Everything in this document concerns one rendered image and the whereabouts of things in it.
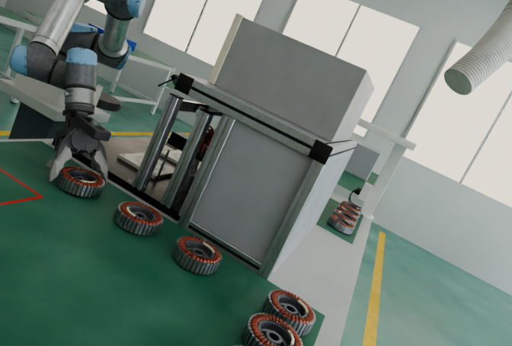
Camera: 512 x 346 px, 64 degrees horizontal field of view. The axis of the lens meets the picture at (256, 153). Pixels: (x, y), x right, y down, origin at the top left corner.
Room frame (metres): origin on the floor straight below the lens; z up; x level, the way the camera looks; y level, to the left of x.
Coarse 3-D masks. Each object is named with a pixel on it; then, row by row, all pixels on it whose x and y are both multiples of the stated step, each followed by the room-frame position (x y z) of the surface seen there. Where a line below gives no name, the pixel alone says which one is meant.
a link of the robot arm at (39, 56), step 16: (64, 0) 1.23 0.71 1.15; (80, 0) 1.28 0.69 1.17; (48, 16) 1.19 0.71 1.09; (64, 16) 1.21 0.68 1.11; (48, 32) 1.15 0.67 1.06; (64, 32) 1.19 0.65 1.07; (16, 48) 1.08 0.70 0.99; (32, 48) 1.10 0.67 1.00; (48, 48) 1.13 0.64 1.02; (16, 64) 1.07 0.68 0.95; (32, 64) 1.08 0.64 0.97; (48, 64) 1.10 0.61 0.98; (48, 80) 1.10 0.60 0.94
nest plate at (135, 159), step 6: (120, 156) 1.26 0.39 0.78; (126, 156) 1.27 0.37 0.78; (132, 156) 1.30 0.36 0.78; (138, 156) 1.32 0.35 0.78; (126, 162) 1.25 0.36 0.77; (132, 162) 1.24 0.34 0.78; (138, 162) 1.27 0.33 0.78; (138, 168) 1.24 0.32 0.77; (156, 168) 1.29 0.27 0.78; (162, 168) 1.31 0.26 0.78; (168, 168) 1.34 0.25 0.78; (156, 174) 1.24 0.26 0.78; (162, 174) 1.26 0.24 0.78; (168, 174) 1.30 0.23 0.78
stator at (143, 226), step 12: (120, 204) 0.92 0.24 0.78; (132, 204) 0.95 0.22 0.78; (144, 204) 0.97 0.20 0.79; (120, 216) 0.88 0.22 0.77; (132, 216) 0.88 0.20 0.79; (144, 216) 0.93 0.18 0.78; (156, 216) 0.94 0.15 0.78; (132, 228) 0.87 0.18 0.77; (144, 228) 0.88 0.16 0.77; (156, 228) 0.90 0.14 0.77
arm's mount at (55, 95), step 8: (16, 80) 1.64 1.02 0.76; (24, 80) 1.63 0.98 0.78; (32, 80) 1.62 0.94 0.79; (32, 88) 1.61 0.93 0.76; (40, 88) 1.61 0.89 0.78; (48, 88) 1.60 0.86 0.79; (56, 88) 1.59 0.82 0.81; (96, 88) 1.77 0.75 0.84; (40, 96) 1.60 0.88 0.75; (48, 96) 1.59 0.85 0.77; (56, 96) 1.58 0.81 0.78; (64, 96) 1.61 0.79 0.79; (96, 96) 1.79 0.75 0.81; (56, 104) 1.58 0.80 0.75; (64, 104) 1.62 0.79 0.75; (96, 104) 1.81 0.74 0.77
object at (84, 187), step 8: (64, 168) 0.96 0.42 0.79; (72, 168) 0.99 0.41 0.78; (80, 168) 1.01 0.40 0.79; (64, 176) 0.93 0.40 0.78; (72, 176) 0.99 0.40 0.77; (80, 176) 0.99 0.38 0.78; (88, 176) 1.01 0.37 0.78; (96, 176) 1.01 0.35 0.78; (64, 184) 0.92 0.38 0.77; (72, 184) 0.92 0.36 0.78; (80, 184) 0.93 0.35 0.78; (88, 184) 0.94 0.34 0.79; (96, 184) 0.96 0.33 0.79; (72, 192) 0.92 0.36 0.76; (80, 192) 0.93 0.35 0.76; (88, 192) 0.94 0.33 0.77; (96, 192) 0.96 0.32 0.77
